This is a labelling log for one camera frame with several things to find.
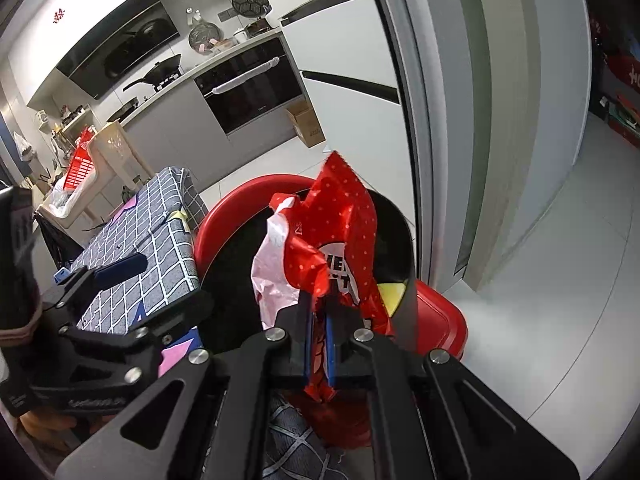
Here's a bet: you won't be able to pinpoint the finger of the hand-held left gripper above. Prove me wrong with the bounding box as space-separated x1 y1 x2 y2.
47 254 148 312
59 290 216 361

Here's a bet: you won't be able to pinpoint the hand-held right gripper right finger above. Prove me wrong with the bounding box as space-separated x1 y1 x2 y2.
322 294 581 480

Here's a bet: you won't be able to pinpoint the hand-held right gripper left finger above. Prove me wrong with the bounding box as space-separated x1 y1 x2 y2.
55 290 317 480

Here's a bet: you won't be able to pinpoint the yellow foam sponge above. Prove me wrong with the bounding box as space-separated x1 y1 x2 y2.
377 282 406 318

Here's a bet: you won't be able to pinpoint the red dotted packet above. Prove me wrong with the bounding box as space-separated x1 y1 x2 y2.
252 150 396 401

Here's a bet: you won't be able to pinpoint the person's left hand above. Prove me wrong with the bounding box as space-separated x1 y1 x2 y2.
15 407 96 453

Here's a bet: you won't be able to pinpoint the grey checked star tablecloth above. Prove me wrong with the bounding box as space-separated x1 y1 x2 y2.
65 165 343 480

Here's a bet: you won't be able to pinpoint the black hanging bag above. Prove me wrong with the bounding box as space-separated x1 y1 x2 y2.
35 212 83 266

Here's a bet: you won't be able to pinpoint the red plastic basket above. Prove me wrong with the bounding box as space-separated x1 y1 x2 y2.
64 127 98 191

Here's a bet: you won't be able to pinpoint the white baby chair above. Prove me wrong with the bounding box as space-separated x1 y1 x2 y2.
37 120 156 233

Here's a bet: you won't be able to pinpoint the red plastic stool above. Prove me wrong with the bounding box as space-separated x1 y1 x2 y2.
195 174 468 448

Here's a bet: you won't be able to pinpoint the hanging white plastic bag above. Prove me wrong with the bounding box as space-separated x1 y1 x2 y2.
12 131 33 163

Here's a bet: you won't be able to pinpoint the black wok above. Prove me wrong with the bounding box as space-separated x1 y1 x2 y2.
122 54 183 92

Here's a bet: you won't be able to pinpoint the white kitchen counter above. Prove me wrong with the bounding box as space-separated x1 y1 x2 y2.
27 25 286 126

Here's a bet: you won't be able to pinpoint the black range hood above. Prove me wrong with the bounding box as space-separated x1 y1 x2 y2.
55 0 181 101

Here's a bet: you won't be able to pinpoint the black built-in oven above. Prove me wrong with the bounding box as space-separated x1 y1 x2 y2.
192 35 306 136

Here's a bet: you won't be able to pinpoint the cardboard box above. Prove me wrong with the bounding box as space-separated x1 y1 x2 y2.
286 100 326 148

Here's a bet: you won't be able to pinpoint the grey round steamer rack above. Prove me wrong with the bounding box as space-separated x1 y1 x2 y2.
187 22 221 53

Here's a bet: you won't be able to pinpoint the white refrigerator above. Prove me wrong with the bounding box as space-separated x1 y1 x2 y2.
277 0 416 231

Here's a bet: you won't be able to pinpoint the red printed cartons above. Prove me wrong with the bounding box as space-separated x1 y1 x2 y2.
590 10 640 146

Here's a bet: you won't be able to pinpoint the grey door frame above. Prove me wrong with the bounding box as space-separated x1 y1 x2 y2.
360 0 591 296

